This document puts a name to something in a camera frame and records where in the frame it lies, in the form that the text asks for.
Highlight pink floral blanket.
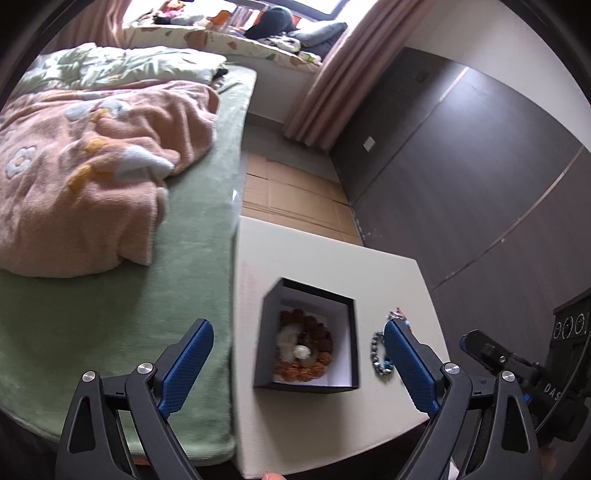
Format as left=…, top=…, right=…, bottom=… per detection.
left=0, top=80, right=221, bottom=278

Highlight white bead bracelet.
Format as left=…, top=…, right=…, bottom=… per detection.
left=277, top=323, right=315, bottom=364

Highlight pink curtain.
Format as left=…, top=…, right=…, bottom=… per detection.
left=90, top=0, right=139, bottom=48
left=284, top=0, right=408, bottom=153

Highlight white table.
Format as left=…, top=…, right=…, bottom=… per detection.
left=231, top=216, right=451, bottom=479

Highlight flattened cardboard sheet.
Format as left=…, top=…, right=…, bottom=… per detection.
left=240, top=152, right=365, bottom=245

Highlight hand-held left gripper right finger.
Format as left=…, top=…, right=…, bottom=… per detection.
left=384, top=318, right=542, bottom=480

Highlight plush toys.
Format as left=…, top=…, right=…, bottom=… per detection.
left=150, top=0, right=209, bottom=27

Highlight floral window seat cushion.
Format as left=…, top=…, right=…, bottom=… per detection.
left=124, top=23, right=324, bottom=68

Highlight blue grey bead bracelet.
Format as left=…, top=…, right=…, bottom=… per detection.
left=369, top=331, right=396, bottom=377

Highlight brown bead bracelet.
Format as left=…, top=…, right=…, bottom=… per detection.
left=273, top=308, right=334, bottom=382

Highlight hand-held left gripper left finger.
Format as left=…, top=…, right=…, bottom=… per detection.
left=54, top=318, right=215, bottom=480

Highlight dark blue cushion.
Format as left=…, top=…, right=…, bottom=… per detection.
left=245, top=7, right=296, bottom=40

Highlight grey pillow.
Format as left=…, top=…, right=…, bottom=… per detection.
left=288, top=22, right=348, bottom=51

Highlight black jewelry box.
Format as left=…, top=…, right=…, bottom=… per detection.
left=253, top=277, right=360, bottom=394

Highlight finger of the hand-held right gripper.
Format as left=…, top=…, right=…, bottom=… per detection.
left=459, top=329, right=546, bottom=403

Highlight green bed sheet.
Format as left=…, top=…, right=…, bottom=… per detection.
left=0, top=65, right=258, bottom=459

